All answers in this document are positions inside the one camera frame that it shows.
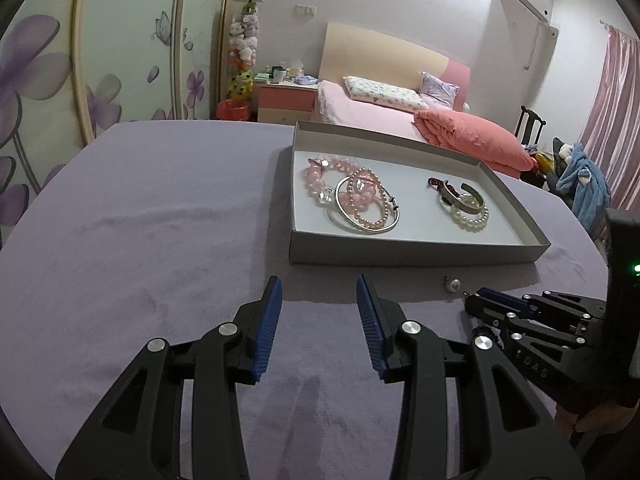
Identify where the pink folded quilt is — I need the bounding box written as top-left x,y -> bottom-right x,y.
414,109 -> 536,177

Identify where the dark wooden chair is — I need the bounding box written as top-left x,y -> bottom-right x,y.
514,106 -> 547,148

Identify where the blue garment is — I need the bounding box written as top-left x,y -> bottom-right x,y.
557,142 -> 612,241

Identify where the silver cuff bracelet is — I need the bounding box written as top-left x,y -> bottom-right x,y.
440,183 -> 488,213

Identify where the person's right hand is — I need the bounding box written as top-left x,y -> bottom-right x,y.
554,402 -> 636,441

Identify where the dark blue bead bracelet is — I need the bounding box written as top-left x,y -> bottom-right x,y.
474,325 -> 503,348

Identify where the red waste bin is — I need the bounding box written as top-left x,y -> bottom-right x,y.
216,99 -> 251,121

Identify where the air conditioner cable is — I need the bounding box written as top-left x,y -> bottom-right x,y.
525,20 -> 543,71

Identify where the pink nightstand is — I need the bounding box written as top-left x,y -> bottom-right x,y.
256,80 -> 321,123

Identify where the clear tube of plush toys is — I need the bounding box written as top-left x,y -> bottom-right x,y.
225,0 -> 266,106

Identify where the floral sliding door wardrobe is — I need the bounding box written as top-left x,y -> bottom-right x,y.
0,0 -> 236,241

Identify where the dark red bead bracelet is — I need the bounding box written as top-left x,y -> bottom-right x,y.
426,176 -> 463,201

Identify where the purple pillow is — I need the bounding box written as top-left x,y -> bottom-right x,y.
419,72 -> 460,110

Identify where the grey shallow cardboard box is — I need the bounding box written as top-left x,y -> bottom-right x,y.
289,120 -> 551,265

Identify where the bed with pink sheet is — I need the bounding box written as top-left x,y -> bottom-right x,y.
314,80 -> 436,143

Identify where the pink curtain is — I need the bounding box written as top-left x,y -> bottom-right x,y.
577,27 -> 640,206

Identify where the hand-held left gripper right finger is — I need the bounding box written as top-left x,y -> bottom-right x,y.
356,274 -> 586,480

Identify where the thin silver bangle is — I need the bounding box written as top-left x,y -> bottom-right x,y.
327,175 -> 401,235

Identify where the pink pearl bracelet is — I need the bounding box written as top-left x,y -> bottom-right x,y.
346,167 -> 392,228

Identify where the white patterned pillow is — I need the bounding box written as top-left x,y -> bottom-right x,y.
342,76 -> 430,112

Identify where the white pearl bracelet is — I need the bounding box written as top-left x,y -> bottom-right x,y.
449,202 -> 490,232

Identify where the large pink bead bracelet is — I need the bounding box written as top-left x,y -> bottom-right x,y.
300,156 -> 381,208

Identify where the beige and pink headboard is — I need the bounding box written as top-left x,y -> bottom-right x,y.
320,22 -> 472,111

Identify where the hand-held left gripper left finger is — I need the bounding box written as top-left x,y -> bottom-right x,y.
55,275 -> 283,480

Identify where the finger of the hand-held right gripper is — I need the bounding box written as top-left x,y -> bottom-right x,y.
465,296 -> 608,408
475,286 -> 608,333

